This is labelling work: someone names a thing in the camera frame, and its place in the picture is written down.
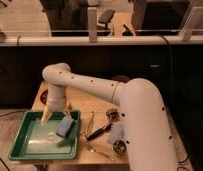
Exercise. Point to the blue grey cloth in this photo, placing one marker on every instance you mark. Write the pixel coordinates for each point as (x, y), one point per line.
(116, 133)

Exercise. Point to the yellow orange fruit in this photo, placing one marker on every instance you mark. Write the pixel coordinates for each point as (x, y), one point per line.
(68, 105)

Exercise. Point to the silver fork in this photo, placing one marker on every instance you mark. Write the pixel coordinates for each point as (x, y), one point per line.
(94, 150)

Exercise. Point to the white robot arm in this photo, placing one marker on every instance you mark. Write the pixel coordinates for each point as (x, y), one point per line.
(146, 127)

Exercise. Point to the green plastic tray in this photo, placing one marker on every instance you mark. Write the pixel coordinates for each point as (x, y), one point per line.
(36, 142)

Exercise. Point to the brown bowl with beans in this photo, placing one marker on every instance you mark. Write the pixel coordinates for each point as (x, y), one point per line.
(43, 96)

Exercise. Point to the black office chair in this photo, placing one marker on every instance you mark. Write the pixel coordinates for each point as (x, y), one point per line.
(103, 22)

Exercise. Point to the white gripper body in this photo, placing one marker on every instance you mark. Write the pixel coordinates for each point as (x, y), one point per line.
(55, 105)

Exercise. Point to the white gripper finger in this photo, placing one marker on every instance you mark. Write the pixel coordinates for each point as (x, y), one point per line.
(47, 113)

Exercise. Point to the purple bowl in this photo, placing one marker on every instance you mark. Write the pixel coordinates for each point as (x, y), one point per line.
(121, 78)

